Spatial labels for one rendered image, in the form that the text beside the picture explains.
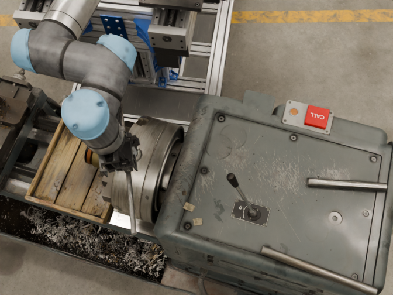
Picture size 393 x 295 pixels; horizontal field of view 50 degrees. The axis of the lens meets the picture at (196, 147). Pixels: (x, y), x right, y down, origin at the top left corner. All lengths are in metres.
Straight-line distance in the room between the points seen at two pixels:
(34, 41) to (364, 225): 0.87
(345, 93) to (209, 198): 1.83
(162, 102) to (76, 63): 1.66
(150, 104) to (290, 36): 1.09
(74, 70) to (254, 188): 0.57
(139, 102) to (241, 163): 1.37
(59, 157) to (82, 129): 0.93
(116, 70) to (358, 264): 0.74
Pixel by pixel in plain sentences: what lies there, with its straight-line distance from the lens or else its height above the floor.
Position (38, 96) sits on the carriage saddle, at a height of 0.92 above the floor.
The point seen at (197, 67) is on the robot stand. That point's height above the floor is 0.21.
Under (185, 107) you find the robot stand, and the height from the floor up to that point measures 0.21.
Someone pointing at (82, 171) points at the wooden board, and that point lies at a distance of 1.58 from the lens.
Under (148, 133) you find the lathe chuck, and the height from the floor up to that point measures 1.23.
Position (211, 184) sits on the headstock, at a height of 1.26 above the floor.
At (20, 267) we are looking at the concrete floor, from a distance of 2.54.
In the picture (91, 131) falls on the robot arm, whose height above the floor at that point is 1.69.
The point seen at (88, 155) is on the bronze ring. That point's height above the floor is 1.11.
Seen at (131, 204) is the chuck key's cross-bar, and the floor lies 1.39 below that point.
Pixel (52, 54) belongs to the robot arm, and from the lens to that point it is 0.79.
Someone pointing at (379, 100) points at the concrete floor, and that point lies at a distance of 2.83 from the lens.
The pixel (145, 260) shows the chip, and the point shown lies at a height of 0.55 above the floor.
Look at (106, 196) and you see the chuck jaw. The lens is 1.28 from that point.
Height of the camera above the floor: 2.32
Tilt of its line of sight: 68 degrees down
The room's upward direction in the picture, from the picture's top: 4 degrees counter-clockwise
